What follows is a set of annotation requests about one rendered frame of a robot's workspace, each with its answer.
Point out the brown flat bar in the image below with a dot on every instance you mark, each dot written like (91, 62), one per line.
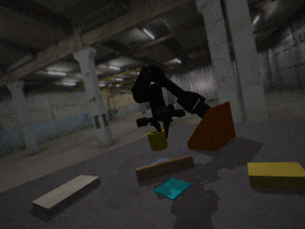
(164, 168)

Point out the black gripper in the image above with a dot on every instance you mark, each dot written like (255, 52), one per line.
(154, 122)

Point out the olive yellow flat block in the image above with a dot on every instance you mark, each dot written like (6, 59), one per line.
(287, 175)

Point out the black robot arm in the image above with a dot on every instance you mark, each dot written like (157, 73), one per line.
(142, 92)

